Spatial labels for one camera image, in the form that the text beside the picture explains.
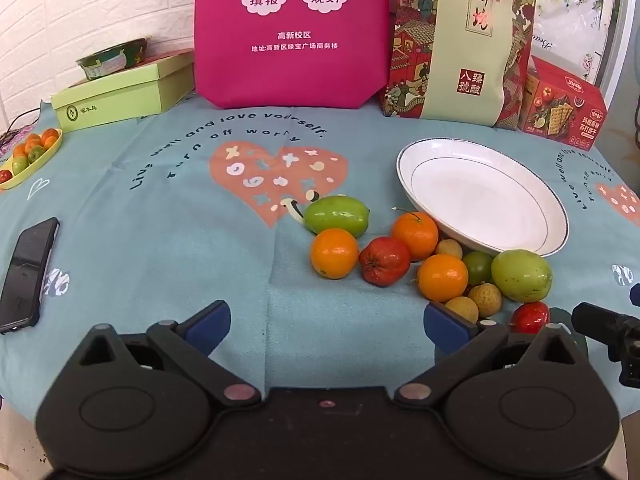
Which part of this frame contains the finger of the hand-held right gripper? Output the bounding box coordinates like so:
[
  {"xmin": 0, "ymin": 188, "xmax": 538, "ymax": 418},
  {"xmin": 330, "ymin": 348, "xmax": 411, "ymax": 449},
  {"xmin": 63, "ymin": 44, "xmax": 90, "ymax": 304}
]
[{"xmin": 571, "ymin": 302, "xmax": 640, "ymax": 388}]

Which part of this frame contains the black smartphone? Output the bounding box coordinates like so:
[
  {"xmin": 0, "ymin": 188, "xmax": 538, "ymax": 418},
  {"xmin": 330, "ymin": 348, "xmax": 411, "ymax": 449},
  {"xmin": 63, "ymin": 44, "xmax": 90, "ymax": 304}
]
[{"xmin": 0, "ymin": 217, "xmax": 60, "ymax": 335}]

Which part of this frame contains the pink tote bag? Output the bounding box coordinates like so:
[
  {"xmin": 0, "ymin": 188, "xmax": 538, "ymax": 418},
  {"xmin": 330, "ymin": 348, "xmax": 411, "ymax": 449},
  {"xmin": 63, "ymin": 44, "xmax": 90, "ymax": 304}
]
[{"xmin": 194, "ymin": 0, "xmax": 392, "ymax": 110}]

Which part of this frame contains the green patterned bowl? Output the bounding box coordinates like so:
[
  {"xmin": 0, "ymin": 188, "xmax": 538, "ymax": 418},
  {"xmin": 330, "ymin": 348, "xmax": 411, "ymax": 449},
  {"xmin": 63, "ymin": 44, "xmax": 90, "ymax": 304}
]
[{"xmin": 76, "ymin": 37, "xmax": 152, "ymax": 81}]

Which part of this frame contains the small red wax apple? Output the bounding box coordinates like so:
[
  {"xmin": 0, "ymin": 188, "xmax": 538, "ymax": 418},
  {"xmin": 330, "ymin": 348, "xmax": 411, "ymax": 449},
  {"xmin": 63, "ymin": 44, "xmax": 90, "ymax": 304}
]
[{"xmin": 509, "ymin": 302, "xmax": 551, "ymax": 335}]

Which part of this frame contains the large red wax apple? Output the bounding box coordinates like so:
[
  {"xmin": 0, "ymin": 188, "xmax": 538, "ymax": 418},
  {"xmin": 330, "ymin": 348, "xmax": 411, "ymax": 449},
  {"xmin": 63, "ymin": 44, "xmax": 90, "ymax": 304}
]
[{"xmin": 358, "ymin": 236, "xmax": 412, "ymax": 287}]

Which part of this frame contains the longan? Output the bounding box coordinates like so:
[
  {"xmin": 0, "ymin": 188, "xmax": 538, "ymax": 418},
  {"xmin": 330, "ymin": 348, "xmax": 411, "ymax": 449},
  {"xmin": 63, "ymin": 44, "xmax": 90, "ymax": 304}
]
[
  {"xmin": 467, "ymin": 282, "xmax": 502, "ymax": 318},
  {"xmin": 444, "ymin": 296, "xmax": 480, "ymax": 325},
  {"xmin": 435, "ymin": 238, "xmax": 463, "ymax": 261}
]

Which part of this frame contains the white floral plastic bag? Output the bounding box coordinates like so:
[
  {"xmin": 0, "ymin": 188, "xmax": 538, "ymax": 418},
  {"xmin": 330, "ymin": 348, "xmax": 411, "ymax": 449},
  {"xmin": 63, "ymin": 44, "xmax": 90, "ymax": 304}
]
[{"xmin": 532, "ymin": 0, "xmax": 621, "ymax": 86}]

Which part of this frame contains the round green jujube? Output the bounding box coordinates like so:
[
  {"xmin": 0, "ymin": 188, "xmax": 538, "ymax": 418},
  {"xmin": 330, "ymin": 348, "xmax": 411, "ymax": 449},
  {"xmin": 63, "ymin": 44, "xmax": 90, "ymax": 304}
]
[{"xmin": 491, "ymin": 250, "xmax": 553, "ymax": 303}]

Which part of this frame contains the orange with stem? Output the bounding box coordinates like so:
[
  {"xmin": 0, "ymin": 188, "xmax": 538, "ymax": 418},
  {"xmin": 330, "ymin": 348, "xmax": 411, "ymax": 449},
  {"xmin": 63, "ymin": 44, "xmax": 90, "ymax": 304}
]
[{"xmin": 391, "ymin": 208, "xmax": 440, "ymax": 262}]

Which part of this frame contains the green mango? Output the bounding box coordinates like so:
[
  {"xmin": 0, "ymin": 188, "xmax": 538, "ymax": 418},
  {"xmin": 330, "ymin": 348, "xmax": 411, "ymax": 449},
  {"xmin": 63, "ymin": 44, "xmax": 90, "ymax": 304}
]
[{"xmin": 304, "ymin": 196, "xmax": 371, "ymax": 239}]

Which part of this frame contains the white plate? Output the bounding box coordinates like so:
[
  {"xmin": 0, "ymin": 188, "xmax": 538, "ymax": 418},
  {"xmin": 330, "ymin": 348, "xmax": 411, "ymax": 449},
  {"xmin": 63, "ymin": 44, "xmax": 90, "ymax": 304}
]
[{"xmin": 396, "ymin": 137, "xmax": 570, "ymax": 257}]

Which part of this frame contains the red cracker box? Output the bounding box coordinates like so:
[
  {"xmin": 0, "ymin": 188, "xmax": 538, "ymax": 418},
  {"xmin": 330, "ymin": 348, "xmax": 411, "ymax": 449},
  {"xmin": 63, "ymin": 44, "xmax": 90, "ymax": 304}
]
[{"xmin": 517, "ymin": 57, "xmax": 607, "ymax": 152}]

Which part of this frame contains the pile of small tomatoes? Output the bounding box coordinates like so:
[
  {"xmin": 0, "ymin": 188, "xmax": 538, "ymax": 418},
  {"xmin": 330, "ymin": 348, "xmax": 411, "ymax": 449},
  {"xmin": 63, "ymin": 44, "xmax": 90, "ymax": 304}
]
[{"xmin": 0, "ymin": 130, "xmax": 60, "ymax": 185}]

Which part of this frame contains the yellow-green oval tray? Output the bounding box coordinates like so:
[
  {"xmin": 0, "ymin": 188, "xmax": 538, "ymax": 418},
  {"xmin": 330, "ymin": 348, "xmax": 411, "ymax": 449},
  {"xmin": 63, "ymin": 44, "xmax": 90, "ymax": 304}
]
[{"xmin": 0, "ymin": 128, "xmax": 64, "ymax": 191}]

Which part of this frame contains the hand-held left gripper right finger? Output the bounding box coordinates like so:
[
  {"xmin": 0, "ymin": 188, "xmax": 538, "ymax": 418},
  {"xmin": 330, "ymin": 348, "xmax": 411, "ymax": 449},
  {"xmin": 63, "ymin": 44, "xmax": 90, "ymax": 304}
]
[{"xmin": 395, "ymin": 302, "xmax": 586, "ymax": 407}]

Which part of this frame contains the small green tomato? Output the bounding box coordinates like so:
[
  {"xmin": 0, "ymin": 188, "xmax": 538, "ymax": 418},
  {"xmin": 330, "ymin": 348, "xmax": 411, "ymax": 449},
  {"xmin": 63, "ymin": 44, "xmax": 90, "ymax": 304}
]
[{"xmin": 462, "ymin": 251, "xmax": 496, "ymax": 287}]

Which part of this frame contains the green cardboard box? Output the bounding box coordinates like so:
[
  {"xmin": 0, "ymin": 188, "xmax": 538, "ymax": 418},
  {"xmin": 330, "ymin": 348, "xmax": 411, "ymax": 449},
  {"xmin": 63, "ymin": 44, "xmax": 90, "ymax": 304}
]
[{"xmin": 50, "ymin": 50, "xmax": 196, "ymax": 133}]

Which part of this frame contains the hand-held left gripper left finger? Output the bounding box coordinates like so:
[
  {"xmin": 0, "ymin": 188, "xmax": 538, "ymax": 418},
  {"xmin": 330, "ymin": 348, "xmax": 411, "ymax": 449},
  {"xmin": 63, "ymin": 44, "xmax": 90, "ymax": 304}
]
[{"xmin": 70, "ymin": 301, "xmax": 262, "ymax": 408}]

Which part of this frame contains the dark cable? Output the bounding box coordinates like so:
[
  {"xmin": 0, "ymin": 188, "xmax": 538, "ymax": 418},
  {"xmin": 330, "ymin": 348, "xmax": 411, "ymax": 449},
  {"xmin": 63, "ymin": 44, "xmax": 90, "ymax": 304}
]
[{"xmin": 0, "ymin": 102, "xmax": 51, "ymax": 136}]

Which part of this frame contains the teal printed tablecloth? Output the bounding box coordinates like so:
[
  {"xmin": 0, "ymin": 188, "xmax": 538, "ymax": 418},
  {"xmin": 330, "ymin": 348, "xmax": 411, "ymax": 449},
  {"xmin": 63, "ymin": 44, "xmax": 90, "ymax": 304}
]
[{"xmin": 0, "ymin": 87, "xmax": 640, "ymax": 441}]

